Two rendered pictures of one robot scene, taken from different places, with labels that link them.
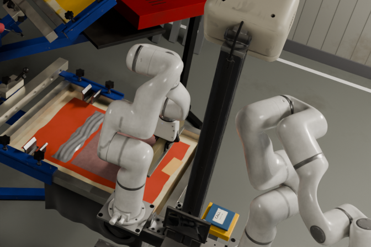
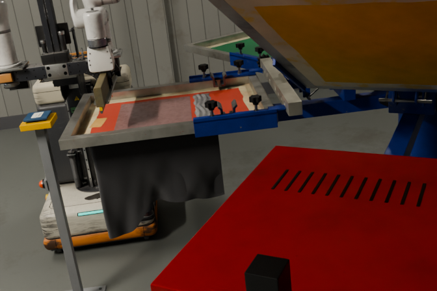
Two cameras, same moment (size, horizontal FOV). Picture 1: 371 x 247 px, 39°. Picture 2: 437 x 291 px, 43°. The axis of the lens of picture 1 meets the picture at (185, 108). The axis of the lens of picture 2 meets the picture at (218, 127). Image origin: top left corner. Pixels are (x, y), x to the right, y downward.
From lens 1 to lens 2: 388 cm
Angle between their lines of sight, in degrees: 119
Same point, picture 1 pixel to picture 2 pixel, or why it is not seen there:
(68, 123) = (225, 106)
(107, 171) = (155, 102)
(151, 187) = (109, 110)
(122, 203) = not seen: hidden behind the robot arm
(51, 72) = (283, 92)
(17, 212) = not seen: outside the picture
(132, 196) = not seen: hidden behind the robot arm
